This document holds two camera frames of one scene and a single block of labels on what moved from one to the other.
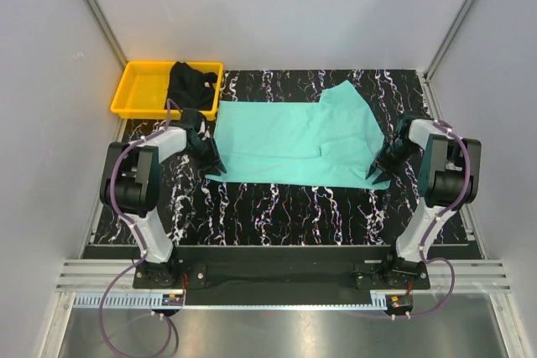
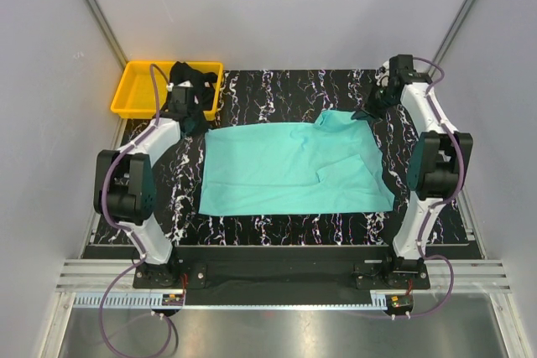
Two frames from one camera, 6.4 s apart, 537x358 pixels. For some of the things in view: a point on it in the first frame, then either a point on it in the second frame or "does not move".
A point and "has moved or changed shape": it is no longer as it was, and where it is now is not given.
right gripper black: x=389 y=170 to x=367 y=109
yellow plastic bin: x=143 y=92 does not move
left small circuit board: x=170 y=299 does not move
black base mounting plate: x=281 y=275 does not move
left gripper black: x=213 y=162 to x=202 y=127
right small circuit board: x=398 y=303 does not move
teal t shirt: x=335 y=142 has moved or changed shape
